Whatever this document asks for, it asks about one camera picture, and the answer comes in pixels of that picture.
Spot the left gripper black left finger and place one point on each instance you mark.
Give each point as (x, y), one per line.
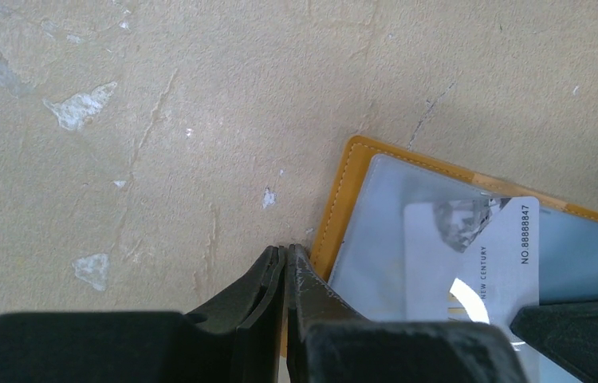
(233, 337)

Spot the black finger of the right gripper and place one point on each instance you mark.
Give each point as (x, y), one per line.
(564, 332)

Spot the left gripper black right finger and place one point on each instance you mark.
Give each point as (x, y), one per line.
(329, 341)

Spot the orange card holder wallet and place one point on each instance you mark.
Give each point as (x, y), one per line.
(359, 248)

